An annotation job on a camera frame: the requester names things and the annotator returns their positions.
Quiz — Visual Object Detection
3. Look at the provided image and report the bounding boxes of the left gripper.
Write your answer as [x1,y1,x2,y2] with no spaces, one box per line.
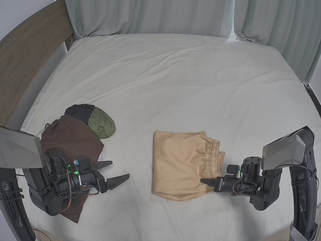
[76,160,130,194]

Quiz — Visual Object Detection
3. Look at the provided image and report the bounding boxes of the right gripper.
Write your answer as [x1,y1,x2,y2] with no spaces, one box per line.
[213,176,237,193]

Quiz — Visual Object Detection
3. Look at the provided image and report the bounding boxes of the beige shorts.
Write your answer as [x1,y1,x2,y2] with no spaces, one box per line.
[152,130,226,203]

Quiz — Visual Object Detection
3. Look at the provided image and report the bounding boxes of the bed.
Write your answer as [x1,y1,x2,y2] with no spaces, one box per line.
[0,0,321,241]

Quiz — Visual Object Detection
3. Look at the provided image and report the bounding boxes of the green garment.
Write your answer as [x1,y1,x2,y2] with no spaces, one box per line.
[88,106,116,139]

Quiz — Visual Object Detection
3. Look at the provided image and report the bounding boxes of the brown shorts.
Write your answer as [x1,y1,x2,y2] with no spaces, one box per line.
[40,116,105,223]

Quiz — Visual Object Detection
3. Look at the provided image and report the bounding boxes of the black garment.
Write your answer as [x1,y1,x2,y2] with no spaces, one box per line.
[65,104,95,125]

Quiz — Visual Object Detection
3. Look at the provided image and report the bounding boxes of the pale green curtain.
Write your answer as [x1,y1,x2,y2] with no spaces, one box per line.
[61,0,236,40]
[233,0,321,87]

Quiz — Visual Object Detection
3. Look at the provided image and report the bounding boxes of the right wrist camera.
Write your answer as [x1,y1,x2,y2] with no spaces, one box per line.
[226,164,240,178]

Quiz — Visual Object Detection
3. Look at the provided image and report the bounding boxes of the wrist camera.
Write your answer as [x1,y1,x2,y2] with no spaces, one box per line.
[73,157,93,174]
[226,164,240,178]

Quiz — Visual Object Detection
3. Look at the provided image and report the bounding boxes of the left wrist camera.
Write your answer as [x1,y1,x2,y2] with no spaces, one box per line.
[73,157,93,174]

